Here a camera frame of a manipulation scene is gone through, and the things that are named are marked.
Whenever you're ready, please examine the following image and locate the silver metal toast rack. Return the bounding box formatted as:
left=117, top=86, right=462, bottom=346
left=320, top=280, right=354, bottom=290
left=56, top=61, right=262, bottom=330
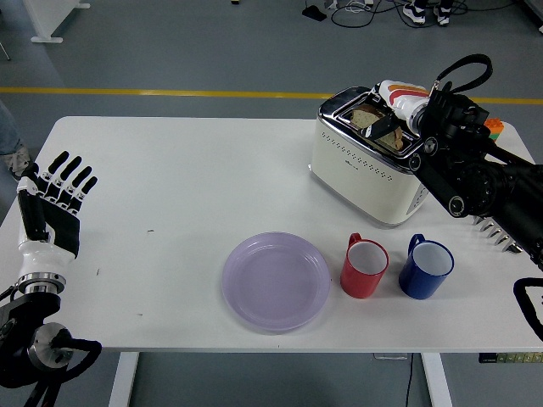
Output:
left=473, top=215, right=523, bottom=254

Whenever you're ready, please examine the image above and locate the black box under table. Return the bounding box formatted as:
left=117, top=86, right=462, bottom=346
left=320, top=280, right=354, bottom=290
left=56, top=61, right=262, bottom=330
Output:
left=478, top=352, right=539, bottom=365

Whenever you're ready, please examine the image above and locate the person's leg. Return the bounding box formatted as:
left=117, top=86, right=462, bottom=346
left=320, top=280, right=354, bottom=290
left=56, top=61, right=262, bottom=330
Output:
left=0, top=101, right=20, bottom=156

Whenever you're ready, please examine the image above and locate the white desk leg panel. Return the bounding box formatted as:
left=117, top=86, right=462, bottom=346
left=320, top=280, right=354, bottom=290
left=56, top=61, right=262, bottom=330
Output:
left=23, top=0, right=92, bottom=45

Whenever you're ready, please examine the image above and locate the white table leg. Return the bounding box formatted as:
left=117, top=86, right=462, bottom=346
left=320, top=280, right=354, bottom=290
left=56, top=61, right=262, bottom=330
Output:
left=108, top=351, right=141, bottom=407
left=420, top=351, right=454, bottom=407

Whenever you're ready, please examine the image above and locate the purple plastic plate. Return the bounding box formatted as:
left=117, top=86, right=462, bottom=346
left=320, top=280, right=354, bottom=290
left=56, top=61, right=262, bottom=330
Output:
left=221, top=231, right=332, bottom=334

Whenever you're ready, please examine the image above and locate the black floor cable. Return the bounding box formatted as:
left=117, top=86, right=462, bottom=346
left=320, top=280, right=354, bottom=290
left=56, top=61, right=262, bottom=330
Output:
left=329, top=0, right=467, bottom=29

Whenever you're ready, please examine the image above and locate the person's foot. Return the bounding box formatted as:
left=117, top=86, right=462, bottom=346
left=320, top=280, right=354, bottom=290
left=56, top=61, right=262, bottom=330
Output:
left=433, top=0, right=452, bottom=26
left=401, top=0, right=428, bottom=25
left=3, top=146, right=33, bottom=183

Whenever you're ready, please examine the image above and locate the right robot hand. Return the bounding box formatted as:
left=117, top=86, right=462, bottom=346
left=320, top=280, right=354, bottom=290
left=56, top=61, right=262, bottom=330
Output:
left=362, top=79, right=430, bottom=139

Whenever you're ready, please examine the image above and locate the orange green red brick stack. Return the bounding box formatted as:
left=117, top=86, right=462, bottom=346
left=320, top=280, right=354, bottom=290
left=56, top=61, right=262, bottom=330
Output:
left=485, top=117, right=505, bottom=143

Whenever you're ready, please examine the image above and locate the black cable under table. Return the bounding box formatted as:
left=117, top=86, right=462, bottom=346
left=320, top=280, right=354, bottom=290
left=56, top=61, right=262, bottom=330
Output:
left=404, top=354, right=415, bottom=407

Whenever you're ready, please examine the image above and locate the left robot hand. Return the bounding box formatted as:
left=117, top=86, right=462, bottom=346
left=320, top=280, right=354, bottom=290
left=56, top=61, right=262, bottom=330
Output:
left=15, top=151, right=98, bottom=277

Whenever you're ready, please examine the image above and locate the red enamel mug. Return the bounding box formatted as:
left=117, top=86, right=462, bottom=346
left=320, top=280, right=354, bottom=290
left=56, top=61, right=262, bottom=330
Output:
left=339, top=231, right=389, bottom=300

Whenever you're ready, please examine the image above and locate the bread slice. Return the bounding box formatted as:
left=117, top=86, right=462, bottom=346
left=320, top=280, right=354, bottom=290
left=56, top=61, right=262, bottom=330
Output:
left=350, top=104, right=404, bottom=149

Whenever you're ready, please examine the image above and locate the white chrome toaster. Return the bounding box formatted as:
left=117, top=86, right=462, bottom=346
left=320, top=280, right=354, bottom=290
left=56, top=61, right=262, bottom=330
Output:
left=308, top=86, right=432, bottom=230

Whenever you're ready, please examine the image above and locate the blue enamel mug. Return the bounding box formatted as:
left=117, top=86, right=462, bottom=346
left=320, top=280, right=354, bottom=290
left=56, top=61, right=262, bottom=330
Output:
left=397, top=232, right=456, bottom=301

